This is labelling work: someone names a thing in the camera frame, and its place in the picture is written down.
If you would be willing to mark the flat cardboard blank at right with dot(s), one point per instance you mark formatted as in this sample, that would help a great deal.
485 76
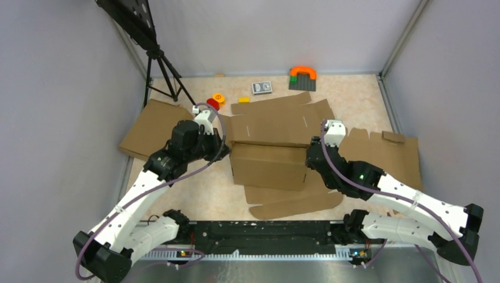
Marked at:
395 153

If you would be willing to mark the black tripod stand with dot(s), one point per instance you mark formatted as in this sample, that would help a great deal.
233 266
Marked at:
135 18

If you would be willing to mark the small red toy piece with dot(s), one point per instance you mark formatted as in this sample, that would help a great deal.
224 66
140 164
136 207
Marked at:
216 101

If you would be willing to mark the flat cardboard blank underneath left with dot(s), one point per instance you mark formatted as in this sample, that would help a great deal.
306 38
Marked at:
268 141

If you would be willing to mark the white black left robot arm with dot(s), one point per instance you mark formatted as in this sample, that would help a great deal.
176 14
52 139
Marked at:
110 249

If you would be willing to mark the folded brown cardboard box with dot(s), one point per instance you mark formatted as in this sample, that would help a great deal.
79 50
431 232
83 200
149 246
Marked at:
152 129

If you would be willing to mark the orange green grey toy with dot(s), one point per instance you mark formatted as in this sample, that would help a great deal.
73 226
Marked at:
302 78

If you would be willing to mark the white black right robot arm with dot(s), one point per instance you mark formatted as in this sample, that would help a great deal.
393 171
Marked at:
452 231

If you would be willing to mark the large cardboard box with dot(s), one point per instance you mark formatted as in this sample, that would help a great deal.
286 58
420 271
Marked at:
271 167

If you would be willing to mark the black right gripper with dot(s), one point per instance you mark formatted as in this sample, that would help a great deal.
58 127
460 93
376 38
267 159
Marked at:
315 140

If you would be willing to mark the aluminium frame rail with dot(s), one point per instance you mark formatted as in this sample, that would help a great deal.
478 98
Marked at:
355 254

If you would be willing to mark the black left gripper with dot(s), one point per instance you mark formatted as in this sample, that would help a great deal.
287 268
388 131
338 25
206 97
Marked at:
220 149

